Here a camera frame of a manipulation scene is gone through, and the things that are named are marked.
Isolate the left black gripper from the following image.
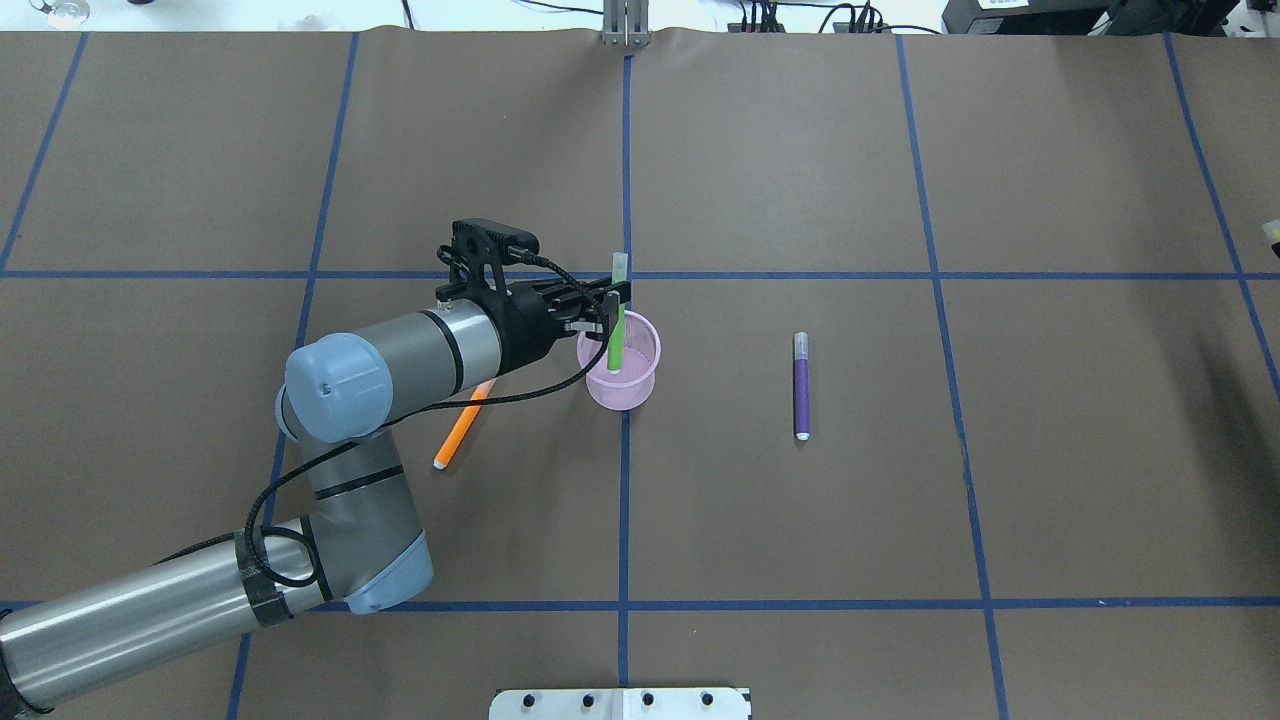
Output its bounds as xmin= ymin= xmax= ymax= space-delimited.
xmin=485 ymin=281 xmax=632 ymax=373

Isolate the green highlighter pen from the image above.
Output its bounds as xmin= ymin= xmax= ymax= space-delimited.
xmin=605 ymin=252 xmax=630 ymax=374

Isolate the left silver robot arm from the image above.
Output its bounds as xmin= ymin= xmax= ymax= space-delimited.
xmin=3 ymin=278 xmax=631 ymax=719

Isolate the pink mesh pen holder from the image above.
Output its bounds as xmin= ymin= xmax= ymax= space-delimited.
xmin=585 ymin=310 xmax=662 ymax=411

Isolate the purple highlighter pen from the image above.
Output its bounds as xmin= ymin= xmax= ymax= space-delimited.
xmin=792 ymin=331 xmax=812 ymax=442

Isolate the orange highlighter pen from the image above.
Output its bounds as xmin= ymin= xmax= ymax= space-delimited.
xmin=431 ymin=379 xmax=497 ymax=471

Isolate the small electronics board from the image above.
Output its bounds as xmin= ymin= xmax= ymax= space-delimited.
xmin=724 ymin=1 xmax=803 ymax=35

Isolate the black box with label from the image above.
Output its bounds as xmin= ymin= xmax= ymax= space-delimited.
xmin=942 ymin=1 xmax=1110 ymax=36

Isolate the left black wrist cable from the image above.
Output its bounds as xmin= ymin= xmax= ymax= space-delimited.
xmin=150 ymin=245 xmax=613 ymax=591

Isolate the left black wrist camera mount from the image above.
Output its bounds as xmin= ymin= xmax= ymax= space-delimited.
xmin=435 ymin=218 xmax=541 ymax=306

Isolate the aluminium frame post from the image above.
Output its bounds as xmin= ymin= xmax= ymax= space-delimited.
xmin=600 ymin=0 xmax=652 ymax=49

